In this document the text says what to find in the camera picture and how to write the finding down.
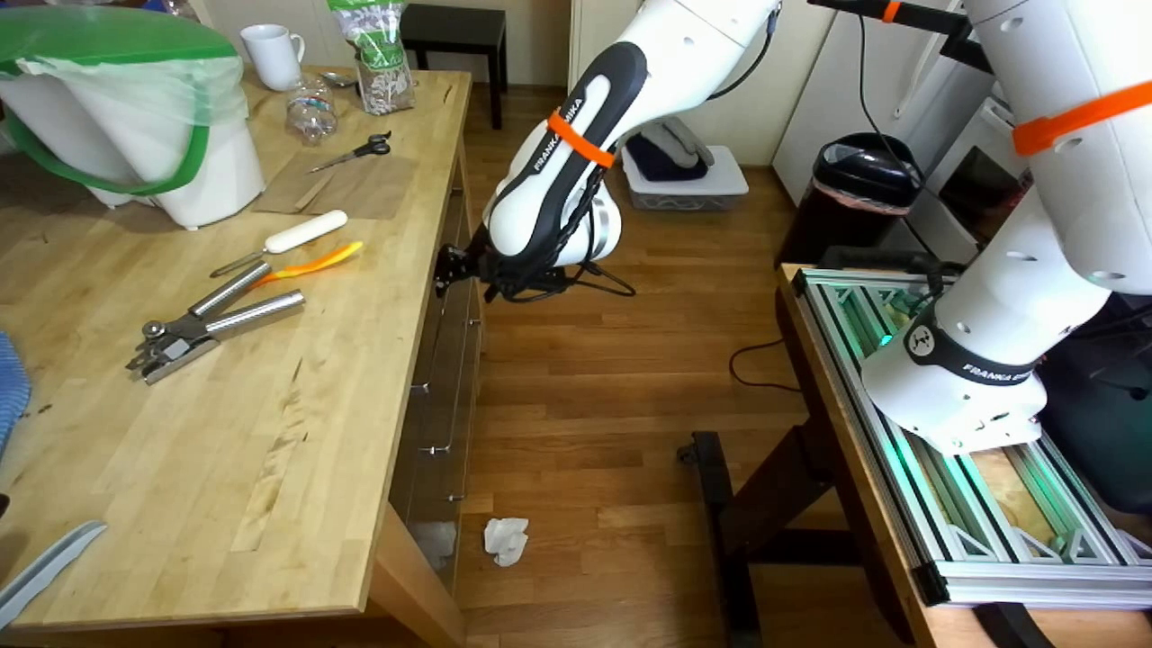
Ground dark storage box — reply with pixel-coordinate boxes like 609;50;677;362
1038;291;1152;518

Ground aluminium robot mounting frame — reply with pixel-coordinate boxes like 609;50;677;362
788;264;1152;610

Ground white stove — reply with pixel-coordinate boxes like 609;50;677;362
921;95;1047;264

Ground white floor tray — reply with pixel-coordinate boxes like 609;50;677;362
618;116;753;215

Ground green white snack bag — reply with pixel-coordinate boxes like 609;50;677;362
324;0;417;118

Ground black floor cable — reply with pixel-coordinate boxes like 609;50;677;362
727;339;804;393

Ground white handled knife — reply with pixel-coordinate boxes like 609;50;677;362
209;210;353;281

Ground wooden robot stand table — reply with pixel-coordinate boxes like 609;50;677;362
715;264;1152;648

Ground black trash can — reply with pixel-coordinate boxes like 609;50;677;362
779;129;929;270

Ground wooden kitchen island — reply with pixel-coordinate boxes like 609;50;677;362
0;68;489;648

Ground orange handled peeler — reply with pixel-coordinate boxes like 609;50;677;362
258;238;366;288

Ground black stand foot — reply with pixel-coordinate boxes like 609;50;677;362
677;430;768;648

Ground black boom with orange clamps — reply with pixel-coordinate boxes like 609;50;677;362
807;0;1001;77

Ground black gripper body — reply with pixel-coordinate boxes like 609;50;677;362
469;227;560;303

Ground silver drawer with bar handle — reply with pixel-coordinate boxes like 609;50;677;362
429;300;486;591
410;291;479;544

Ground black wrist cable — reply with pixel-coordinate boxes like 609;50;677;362
516;255;639;305

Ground blue cloth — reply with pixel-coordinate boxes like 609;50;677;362
0;330;31;459

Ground crumpled white paper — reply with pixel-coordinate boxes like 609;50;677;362
482;515;533;570

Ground white mug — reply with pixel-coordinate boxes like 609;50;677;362
239;23;308;95

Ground clear glass jar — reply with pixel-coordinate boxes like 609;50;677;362
282;77;343;147

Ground silver metal can opener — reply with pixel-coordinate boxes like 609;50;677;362
122;260;308;389

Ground grey flat strip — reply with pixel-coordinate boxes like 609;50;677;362
0;518;109;629

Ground black handled scissors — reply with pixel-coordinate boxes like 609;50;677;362
317;129;396;172

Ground white bin with green bag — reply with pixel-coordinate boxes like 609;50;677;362
0;3;265;233

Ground white refrigerator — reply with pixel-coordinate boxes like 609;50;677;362
768;0;966;210

